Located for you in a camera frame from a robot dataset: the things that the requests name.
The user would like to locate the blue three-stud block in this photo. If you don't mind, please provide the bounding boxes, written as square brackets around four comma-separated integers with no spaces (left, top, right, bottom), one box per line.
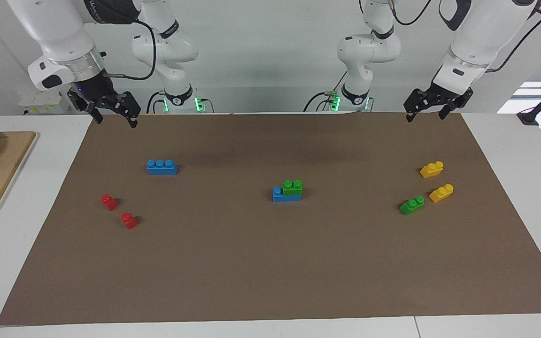
[147,160,178,176]
[272,187,302,203]

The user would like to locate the yellow two-stud block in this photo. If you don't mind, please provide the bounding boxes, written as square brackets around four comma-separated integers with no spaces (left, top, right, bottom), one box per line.
[420,161,444,179]
[429,184,454,203]

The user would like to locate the white power socket box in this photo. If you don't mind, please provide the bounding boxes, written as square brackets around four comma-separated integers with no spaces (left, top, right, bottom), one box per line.
[18,92,71,115]

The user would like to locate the brown table mat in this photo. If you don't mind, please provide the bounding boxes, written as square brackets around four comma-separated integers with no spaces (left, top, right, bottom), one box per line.
[0,112,541,326]

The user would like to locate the black base cable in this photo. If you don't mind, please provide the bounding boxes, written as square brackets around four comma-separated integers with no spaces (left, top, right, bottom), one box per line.
[147,92,167,114]
[303,70,348,112]

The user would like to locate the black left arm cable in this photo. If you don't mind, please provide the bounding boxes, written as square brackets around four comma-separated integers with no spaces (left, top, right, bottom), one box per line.
[486,8,541,73]

